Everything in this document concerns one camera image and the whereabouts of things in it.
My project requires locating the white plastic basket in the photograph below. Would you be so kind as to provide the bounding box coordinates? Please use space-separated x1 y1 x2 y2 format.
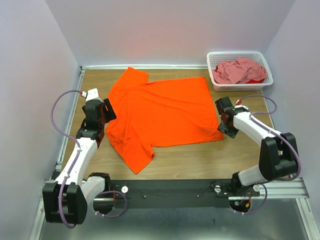
206 51 274 92

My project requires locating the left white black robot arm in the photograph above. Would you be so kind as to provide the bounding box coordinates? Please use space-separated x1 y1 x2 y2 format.
42 98 117 229

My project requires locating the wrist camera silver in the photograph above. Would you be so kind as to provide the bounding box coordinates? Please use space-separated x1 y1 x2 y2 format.
234 99 249 112
80 88 102 102

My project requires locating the aluminium front rail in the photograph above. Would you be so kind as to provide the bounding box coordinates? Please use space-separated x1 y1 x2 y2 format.
39 177 311 202

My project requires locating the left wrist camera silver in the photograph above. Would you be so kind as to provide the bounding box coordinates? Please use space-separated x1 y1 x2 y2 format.
80 88 102 102

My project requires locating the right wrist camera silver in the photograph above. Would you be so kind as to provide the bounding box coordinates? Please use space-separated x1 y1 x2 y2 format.
234 99 249 112

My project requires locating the orange t shirt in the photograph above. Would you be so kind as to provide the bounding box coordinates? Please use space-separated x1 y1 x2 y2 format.
105 67 224 174

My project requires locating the red t shirt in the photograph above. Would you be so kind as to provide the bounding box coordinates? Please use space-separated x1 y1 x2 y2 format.
246 79 265 84

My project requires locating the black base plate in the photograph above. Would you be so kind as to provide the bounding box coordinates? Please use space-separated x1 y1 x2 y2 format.
92 177 261 215

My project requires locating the pink t shirt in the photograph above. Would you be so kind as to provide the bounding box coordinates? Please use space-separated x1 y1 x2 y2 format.
212 57 268 85

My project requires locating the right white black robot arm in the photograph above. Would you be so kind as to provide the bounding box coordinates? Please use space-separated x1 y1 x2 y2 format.
215 97 301 196

